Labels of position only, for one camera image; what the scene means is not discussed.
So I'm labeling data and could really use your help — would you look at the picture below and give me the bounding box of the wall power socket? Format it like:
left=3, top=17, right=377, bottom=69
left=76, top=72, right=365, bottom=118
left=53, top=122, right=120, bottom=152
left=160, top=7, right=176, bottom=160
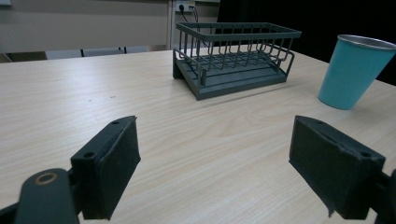
left=175, top=0, right=196, bottom=13

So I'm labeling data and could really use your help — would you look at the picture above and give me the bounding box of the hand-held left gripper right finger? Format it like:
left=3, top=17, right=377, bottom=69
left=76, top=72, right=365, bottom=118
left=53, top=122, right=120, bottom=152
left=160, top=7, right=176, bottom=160
left=289, top=115, right=387, bottom=220

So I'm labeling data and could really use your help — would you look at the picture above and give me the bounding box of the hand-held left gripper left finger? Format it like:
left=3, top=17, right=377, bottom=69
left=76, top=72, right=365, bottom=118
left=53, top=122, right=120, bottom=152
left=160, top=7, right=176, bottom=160
left=70, top=115, right=142, bottom=221

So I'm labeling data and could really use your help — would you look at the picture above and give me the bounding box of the black power cable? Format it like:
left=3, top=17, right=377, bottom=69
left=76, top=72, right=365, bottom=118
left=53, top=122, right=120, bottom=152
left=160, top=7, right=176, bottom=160
left=178, top=4, right=200, bottom=23

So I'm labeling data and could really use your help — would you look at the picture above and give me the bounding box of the teal cup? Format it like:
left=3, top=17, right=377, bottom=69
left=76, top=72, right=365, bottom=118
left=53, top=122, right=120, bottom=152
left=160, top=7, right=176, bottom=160
left=317, top=34, right=396, bottom=111

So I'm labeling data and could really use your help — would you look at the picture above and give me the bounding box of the dark grey wire rack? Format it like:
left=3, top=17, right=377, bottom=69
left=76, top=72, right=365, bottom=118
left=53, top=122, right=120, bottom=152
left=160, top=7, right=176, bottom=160
left=172, top=21, right=303, bottom=102

